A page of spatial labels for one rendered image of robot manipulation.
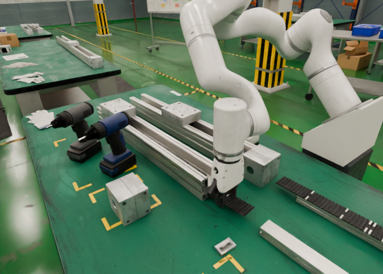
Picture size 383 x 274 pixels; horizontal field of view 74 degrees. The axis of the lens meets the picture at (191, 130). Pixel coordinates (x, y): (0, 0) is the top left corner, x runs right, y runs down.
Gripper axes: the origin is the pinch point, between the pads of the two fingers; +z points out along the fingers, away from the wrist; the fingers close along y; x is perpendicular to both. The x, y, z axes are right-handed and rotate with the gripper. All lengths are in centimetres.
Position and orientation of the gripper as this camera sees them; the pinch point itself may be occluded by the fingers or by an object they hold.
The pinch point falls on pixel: (225, 196)
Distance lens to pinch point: 83.2
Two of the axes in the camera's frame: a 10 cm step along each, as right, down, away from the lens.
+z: 0.3, 8.8, 4.8
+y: 7.6, -3.3, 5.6
